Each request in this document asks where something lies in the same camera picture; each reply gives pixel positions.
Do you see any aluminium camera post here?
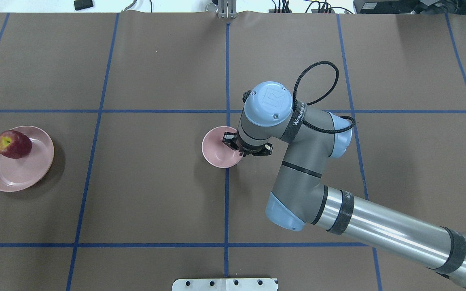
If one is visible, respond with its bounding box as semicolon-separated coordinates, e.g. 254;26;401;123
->
212;0;238;19

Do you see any red apple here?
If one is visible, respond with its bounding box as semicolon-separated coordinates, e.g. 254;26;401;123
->
0;130;33;160

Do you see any metal bracket with holes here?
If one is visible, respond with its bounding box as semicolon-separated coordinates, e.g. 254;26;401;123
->
172;278;279;291

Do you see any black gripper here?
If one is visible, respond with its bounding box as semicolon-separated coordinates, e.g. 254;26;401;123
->
222;131;273;157

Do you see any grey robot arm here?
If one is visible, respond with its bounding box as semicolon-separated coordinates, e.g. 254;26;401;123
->
222;81;466;289

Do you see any pink bowl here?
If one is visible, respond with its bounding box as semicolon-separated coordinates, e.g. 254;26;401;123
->
201;127;242;168

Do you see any pink plate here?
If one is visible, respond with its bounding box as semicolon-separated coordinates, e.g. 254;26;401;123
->
0;126;54;193

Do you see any brown paper table cover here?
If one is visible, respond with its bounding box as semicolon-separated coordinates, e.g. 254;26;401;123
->
0;11;466;291

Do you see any small black box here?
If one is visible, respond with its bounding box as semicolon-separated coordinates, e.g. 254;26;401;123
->
73;0;94;11

